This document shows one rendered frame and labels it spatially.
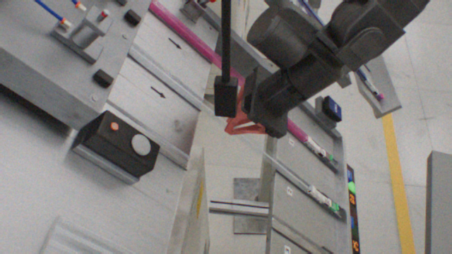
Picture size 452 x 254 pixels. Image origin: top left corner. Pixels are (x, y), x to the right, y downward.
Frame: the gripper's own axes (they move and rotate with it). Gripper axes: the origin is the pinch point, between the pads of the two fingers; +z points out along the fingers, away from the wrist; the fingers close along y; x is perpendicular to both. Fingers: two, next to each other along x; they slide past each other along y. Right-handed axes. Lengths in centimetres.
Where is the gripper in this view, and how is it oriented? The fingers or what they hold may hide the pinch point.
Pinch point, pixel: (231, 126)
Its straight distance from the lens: 65.6
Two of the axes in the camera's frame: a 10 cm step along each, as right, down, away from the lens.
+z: -6.3, 4.3, 6.4
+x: 7.6, 4.9, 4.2
